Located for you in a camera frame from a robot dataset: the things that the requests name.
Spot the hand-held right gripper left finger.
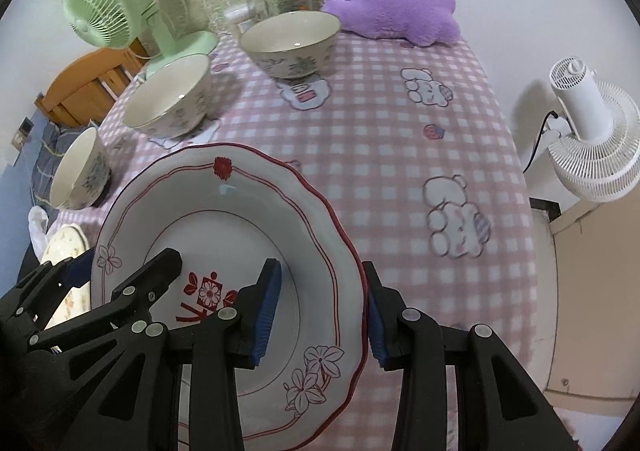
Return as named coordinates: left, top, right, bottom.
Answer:
left=55, top=258, right=283, bottom=451

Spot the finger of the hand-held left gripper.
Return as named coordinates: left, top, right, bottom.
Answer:
left=0, top=251, right=96, bottom=332
left=30, top=248, right=183, bottom=349

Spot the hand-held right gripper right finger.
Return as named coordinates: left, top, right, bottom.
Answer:
left=361, top=261, right=576, bottom=451

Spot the large round yellow floral plate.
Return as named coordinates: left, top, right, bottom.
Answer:
left=40, top=225, right=93, bottom=327

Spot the white plate with red pattern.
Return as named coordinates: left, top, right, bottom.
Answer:
left=90, top=143, right=368, bottom=451

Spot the floral ceramic bowl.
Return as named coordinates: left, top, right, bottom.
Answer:
left=240, top=11, right=342, bottom=79
left=122, top=53, right=213, bottom=140
left=49, top=127, right=112, bottom=210

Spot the white cloth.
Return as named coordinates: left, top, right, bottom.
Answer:
left=27, top=205, right=51, bottom=257

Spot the grey plaid pillow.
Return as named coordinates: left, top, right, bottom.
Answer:
left=30, top=123, right=76, bottom=206

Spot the wooden headboard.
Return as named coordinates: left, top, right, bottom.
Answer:
left=34, top=38, right=151, bottom=129

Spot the pink checked tablecloth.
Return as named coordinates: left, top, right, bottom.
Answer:
left=50, top=26, right=533, bottom=451

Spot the beige cabinet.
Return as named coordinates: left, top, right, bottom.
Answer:
left=530, top=198, right=640, bottom=414

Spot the green desk fan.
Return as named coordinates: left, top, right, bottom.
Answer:
left=62, top=0, right=219, bottom=76

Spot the cotton swab box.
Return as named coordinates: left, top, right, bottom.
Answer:
left=225, top=5, right=256, bottom=26

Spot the white fan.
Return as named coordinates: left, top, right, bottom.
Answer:
left=545, top=57, right=640, bottom=204

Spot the purple plush toy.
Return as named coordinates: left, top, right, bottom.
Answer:
left=322, top=0, right=460, bottom=48

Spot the black power cable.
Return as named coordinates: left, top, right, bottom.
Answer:
left=522, top=111, right=561, bottom=172

